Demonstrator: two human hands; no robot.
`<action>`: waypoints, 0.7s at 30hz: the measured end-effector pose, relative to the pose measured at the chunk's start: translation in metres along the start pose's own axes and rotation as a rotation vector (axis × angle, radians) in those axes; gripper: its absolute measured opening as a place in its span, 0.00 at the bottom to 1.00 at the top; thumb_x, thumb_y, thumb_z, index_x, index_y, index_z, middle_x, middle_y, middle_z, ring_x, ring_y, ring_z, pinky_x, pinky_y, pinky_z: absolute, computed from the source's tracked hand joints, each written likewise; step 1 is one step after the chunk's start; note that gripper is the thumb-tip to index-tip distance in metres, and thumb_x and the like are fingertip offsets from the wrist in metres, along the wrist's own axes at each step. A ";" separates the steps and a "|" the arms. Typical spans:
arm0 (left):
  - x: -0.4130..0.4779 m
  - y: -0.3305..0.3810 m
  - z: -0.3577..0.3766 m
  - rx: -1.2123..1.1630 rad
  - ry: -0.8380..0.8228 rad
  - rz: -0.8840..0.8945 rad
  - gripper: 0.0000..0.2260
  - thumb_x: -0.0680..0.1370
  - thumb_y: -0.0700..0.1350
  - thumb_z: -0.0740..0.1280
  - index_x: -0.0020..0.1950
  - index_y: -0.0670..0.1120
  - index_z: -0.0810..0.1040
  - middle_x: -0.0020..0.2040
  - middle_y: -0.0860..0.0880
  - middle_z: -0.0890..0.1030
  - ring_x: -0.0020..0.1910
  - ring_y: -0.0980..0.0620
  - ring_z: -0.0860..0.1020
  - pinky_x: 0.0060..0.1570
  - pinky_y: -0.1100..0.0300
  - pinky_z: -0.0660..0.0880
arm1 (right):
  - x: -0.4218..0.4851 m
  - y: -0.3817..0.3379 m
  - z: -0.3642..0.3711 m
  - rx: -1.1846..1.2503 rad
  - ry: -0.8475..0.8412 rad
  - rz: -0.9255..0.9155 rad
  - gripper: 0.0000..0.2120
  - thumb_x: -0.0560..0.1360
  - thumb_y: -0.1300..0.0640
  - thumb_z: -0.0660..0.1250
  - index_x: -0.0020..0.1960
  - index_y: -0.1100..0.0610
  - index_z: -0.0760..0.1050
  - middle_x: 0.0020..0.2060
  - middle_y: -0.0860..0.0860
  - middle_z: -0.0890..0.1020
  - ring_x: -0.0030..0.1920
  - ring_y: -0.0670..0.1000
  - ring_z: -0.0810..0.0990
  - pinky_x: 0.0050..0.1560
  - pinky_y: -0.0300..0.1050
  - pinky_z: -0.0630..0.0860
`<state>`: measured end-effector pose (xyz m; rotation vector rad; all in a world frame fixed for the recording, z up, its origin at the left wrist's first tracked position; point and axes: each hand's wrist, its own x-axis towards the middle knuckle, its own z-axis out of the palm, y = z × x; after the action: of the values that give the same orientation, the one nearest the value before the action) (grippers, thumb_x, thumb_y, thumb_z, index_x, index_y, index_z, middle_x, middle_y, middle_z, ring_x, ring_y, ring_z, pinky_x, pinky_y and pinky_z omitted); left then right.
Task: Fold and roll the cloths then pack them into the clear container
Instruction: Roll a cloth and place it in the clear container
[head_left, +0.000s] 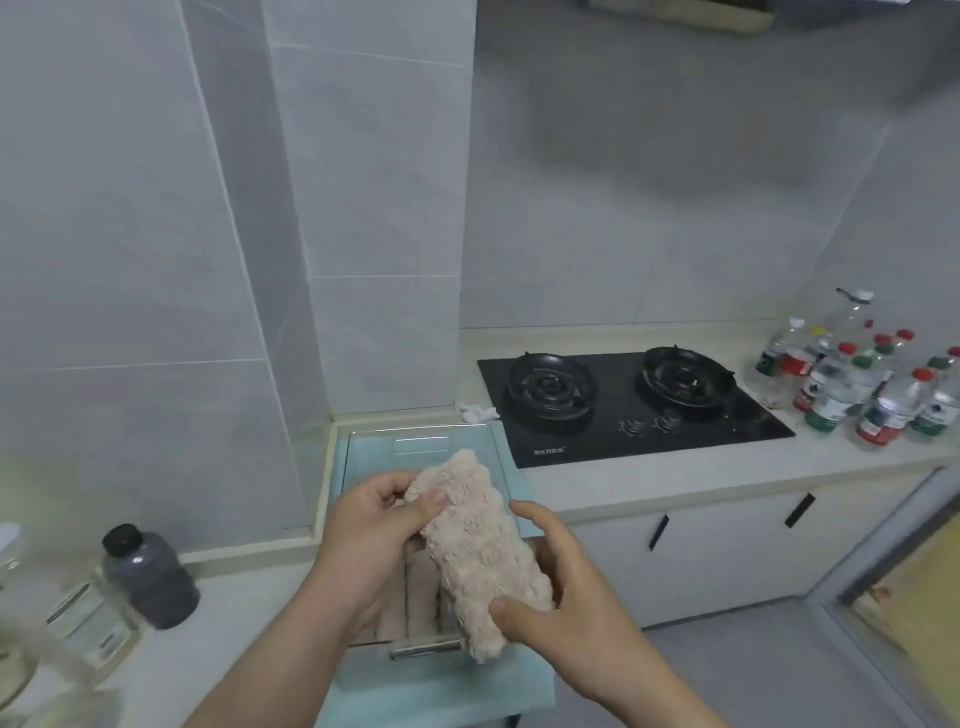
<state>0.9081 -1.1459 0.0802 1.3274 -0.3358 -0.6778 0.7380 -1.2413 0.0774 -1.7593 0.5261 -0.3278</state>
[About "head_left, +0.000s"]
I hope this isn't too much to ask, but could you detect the person's left hand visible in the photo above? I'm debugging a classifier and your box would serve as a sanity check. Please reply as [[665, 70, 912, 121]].
[[307, 470, 450, 643]]

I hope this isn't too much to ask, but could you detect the person's right hand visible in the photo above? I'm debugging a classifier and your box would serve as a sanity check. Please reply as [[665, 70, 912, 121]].
[[488, 500, 654, 710]]

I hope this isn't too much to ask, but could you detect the beige checked towel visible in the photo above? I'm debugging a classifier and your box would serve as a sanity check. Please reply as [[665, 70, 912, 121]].
[[424, 551, 453, 646], [404, 448, 556, 665], [403, 551, 427, 643]]

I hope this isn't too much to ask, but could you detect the clear plastic storage bin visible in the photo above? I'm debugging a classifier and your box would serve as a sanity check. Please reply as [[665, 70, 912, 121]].
[[314, 419, 558, 728]]

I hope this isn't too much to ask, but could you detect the white stove cabinet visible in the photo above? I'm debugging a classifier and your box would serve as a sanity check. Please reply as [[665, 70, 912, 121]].
[[558, 468, 943, 630]]

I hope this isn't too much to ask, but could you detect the black gas stove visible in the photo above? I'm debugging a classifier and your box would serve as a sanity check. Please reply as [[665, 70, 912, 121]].
[[477, 346, 796, 470]]

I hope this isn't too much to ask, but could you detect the dark bottle black cap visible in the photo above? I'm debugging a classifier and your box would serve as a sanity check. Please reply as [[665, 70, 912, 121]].
[[101, 523, 202, 631]]

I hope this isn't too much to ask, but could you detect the clear bottle white cap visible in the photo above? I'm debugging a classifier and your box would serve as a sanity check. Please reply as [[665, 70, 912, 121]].
[[0, 522, 144, 685]]

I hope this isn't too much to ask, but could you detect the glass door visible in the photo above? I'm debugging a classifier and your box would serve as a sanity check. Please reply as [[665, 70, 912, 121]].
[[806, 468, 960, 728]]

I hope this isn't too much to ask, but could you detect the cluster of clear plastic bottles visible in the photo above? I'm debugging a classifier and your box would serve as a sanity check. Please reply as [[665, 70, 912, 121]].
[[753, 288, 960, 449]]

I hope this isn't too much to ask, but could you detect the green capped clear bottle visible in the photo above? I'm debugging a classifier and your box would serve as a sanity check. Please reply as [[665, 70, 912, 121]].
[[0, 629, 99, 728]]

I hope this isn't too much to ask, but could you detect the range hood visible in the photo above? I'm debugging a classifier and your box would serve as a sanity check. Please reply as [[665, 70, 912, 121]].
[[577, 0, 960, 39]]

